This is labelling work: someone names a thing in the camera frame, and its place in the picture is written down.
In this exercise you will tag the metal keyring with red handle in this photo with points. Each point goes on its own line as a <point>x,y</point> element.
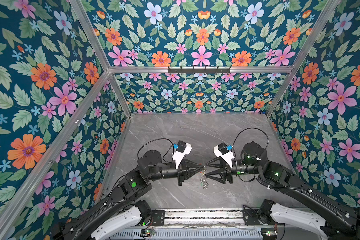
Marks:
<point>203,179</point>

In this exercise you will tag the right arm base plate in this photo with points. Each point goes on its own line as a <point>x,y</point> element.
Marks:
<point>261,216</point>

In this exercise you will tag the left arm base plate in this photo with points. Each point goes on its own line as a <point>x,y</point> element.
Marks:
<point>157,219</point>

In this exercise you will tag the left small circuit board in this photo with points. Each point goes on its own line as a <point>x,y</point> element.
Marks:
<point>147,233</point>

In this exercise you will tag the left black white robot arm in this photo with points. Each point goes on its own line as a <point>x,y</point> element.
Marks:
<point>122,207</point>

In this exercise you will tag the black hook rail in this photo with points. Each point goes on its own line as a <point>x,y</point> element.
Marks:
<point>198,70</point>

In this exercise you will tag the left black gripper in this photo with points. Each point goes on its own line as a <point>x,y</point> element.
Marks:
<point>184,168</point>

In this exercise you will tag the small circuit board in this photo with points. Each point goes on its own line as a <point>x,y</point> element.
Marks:
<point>147,233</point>
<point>269,234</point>

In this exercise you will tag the right small circuit board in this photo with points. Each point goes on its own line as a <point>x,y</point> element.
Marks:
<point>269,234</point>

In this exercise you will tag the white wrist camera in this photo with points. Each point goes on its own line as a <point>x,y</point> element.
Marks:
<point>224,151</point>
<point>180,150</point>

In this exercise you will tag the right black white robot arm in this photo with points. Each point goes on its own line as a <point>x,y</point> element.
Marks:
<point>328,219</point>

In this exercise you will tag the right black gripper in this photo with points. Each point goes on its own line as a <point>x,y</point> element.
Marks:
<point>227,173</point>

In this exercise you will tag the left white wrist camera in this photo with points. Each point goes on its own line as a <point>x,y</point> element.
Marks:
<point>180,150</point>

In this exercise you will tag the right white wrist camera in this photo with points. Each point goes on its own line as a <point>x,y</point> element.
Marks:
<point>224,151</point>

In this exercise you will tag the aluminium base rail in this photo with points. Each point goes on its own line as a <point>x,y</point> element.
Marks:
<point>214,224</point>

